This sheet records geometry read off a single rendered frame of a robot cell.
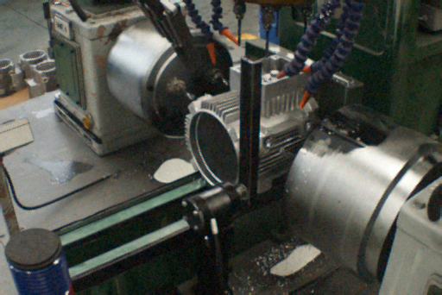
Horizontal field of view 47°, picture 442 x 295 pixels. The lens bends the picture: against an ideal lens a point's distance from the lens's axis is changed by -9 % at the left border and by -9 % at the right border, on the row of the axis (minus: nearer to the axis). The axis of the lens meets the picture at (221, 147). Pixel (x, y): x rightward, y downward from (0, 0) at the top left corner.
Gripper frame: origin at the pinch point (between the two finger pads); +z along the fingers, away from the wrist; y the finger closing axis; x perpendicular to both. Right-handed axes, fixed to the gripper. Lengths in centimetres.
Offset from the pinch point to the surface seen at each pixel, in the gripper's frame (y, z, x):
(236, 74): -3.1, 9.1, -5.1
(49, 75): 214, 97, 9
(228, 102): -6.7, 9.3, 0.5
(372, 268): -46.1, 15.9, 8.3
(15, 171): 45, 21, 42
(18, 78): 245, 99, 24
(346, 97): -20.0, 16.3, -15.1
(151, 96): 14.9, 12.8, 6.7
